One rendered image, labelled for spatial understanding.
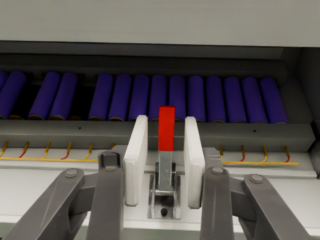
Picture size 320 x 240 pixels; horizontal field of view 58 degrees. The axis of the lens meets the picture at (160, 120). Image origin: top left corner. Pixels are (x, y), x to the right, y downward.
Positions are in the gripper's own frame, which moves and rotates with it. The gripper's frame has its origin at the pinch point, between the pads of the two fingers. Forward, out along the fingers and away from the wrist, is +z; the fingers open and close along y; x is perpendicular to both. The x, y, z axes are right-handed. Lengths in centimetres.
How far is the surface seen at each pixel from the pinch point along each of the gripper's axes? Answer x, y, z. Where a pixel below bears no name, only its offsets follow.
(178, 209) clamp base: -7.0, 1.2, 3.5
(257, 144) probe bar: -2.9, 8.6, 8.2
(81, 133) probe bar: -2.0, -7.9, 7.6
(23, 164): -4.8, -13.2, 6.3
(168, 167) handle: -2.9, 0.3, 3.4
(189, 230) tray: -8.0, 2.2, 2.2
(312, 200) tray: -6.5, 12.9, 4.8
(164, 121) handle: 1.0, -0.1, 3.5
